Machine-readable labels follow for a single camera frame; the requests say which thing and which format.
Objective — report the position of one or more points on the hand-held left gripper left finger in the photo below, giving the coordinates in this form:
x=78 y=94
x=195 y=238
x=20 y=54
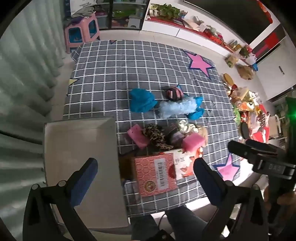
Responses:
x=84 y=180

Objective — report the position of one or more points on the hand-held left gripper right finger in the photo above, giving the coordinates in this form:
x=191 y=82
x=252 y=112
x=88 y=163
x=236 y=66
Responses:
x=208 y=183

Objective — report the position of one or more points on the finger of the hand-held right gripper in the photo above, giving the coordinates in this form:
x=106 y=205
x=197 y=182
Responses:
x=261 y=146
x=240 y=149

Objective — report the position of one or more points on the grey cardboard box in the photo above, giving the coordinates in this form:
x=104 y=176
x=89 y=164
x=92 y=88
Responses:
x=81 y=143

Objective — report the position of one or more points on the beige plush toy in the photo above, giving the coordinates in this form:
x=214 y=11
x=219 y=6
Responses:
x=203 y=133

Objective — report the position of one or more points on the printed pink white cardboard box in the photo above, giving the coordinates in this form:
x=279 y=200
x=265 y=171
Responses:
x=152 y=176

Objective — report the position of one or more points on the cream white scrunchie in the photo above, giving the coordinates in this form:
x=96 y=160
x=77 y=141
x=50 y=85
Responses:
x=186 y=126

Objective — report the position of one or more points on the leopard print scrunchie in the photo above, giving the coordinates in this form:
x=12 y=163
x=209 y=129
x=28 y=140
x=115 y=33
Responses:
x=157 y=136

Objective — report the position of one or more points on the pink sponge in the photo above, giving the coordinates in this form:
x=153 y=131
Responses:
x=137 y=136
x=193 y=142

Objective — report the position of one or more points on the pink black striped sock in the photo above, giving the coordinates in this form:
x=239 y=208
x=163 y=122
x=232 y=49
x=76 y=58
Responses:
x=173 y=93

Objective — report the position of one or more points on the dark purple soft pouch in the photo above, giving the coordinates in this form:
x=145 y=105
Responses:
x=174 y=139

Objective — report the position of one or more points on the person's right hand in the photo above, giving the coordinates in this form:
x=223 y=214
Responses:
x=288 y=199

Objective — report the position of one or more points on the black round disc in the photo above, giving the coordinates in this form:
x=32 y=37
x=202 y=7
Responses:
x=245 y=131

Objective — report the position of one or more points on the pile of colourful gift packages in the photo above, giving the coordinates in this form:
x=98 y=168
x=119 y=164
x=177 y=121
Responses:
x=249 y=109

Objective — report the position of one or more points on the white door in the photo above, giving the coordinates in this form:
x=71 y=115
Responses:
x=277 y=85

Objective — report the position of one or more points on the round yellow basket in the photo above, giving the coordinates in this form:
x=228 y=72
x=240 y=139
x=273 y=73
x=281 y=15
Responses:
x=227 y=79

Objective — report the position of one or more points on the brown paper bag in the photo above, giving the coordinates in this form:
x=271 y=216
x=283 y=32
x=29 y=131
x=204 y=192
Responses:
x=245 y=72

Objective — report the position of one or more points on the light blue fluffy toy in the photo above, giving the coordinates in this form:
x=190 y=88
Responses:
x=175 y=107

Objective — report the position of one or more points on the green yellow box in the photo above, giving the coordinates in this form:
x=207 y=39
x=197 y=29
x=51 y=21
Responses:
x=231 y=60

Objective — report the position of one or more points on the flower bouquet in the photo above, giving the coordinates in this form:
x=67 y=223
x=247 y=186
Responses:
x=247 y=52

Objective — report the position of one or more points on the blue cloth ball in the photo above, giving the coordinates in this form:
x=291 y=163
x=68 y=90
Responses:
x=141 y=100

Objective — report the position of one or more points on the grey checked blanket with stars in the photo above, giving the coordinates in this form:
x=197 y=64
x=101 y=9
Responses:
x=115 y=69

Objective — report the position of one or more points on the pile of books and boxes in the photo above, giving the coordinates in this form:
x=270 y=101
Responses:
x=203 y=29

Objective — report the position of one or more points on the pale green curtain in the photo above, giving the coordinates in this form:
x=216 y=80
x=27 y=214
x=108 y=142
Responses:
x=23 y=69

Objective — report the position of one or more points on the black television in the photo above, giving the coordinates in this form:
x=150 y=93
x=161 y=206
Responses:
x=231 y=14

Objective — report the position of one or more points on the white red cabinet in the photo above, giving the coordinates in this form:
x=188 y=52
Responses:
x=161 y=29

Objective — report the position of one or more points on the pink plastic stool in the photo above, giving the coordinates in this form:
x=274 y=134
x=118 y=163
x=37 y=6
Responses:
x=79 y=32

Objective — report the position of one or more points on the green potted plant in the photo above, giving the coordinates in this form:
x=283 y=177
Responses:
x=168 y=10

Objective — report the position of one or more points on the glass door cabinet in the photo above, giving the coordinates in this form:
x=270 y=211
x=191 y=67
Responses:
x=120 y=14

